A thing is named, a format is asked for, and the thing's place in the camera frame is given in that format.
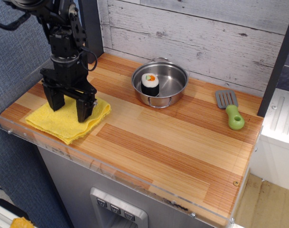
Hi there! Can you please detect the grey spatula green handle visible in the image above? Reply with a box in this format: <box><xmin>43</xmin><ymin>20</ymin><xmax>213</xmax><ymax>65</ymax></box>
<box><xmin>215</xmin><ymin>90</ymin><xmax>245</xmax><ymax>130</ymax></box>

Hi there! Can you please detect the silver cabinet with dispenser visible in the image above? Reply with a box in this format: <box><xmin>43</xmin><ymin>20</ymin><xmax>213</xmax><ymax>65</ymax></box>
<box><xmin>38</xmin><ymin>147</ymin><xmax>209</xmax><ymax>228</ymax></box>

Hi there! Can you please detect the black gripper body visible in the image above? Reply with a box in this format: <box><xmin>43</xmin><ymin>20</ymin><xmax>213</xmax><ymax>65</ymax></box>
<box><xmin>40</xmin><ymin>54</ymin><xmax>96</xmax><ymax>100</ymax></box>

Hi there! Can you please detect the black braided cable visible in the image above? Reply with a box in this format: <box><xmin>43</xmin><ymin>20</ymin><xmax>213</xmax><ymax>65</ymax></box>
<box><xmin>0</xmin><ymin>11</ymin><xmax>32</xmax><ymax>31</ymax></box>

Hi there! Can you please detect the yellow cloth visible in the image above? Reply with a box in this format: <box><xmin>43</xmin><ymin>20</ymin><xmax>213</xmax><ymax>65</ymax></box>
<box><xmin>25</xmin><ymin>96</ymin><xmax>111</xmax><ymax>145</ymax></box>

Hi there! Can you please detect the black right post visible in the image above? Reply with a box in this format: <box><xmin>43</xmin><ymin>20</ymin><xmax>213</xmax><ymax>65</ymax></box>
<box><xmin>257</xmin><ymin>25</ymin><xmax>289</xmax><ymax>117</ymax></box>

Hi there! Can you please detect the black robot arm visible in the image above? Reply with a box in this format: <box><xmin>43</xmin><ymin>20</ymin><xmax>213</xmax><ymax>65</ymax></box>
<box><xmin>5</xmin><ymin>0</ymin><xmax>97</xmax><ymax>123</ymax></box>

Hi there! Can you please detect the white toy sink unit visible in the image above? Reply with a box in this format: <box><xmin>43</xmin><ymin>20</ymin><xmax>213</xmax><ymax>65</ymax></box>
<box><xmin>250</xmin><ymin>89</ymin><xmax>289</xmax><ymax>190</ymax></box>

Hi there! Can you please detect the yellow object at corner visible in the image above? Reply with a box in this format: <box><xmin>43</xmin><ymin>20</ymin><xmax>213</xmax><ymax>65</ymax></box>
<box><xmin>10</xmin><ymin>217</ymin><xmax>35</xmax><ymax>228</ymax></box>

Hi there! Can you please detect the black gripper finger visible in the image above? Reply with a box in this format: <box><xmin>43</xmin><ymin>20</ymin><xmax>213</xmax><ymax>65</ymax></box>
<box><xmin>43</xmin><ymin>84</ymin><xmax>65</xmax><ymax>111</ymax></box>
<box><xmin>76</xmin><ymin>96</ymin><xmax>96</xmax><ymax>123</ymax></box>

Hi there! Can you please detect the toy sushi roll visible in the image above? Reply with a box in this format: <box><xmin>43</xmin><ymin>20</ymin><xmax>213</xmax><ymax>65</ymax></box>
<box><xmin>141</xmin><ymin>73</ymin><xmax>159</xmax><ymax>96</ymax></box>

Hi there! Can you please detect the stainless steel pot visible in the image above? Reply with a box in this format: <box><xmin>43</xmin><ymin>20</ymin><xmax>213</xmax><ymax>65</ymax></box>
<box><xmin>131</xmin><ymin>57</ymin><xmax>189</xmax><ymax>108</ymax></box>

